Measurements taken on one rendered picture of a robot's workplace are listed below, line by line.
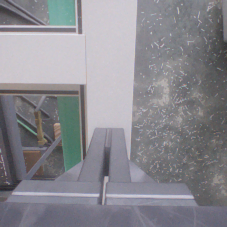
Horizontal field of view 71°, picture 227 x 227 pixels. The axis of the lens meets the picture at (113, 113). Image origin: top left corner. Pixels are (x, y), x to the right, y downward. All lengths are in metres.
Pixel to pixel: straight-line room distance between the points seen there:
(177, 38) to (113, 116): 1.04
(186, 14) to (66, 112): 1.07
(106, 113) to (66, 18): 0.13
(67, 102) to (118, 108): 0.10
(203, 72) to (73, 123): 1.08
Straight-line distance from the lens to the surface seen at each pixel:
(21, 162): 0.73
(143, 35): 1.12
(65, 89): 0.21
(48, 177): 1.03
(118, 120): 0.15
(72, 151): 0.25
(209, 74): 1.25
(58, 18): 0.24
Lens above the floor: 1.08
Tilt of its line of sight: 75 degrees down
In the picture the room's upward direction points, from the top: 178 degrees counter-clockwise
